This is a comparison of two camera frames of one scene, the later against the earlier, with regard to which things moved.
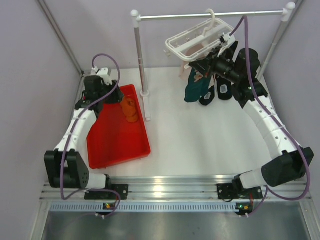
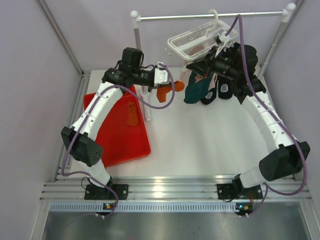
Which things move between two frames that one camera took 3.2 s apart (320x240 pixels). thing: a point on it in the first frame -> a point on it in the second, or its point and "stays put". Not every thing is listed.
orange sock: x=129 y=109 -> x=161 y=91
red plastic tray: x=115 y=140 stays put
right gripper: x=204 y=66 stays put
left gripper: x=117 y=96 -> x=149 y=89
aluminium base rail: x=171 y=187 stays put
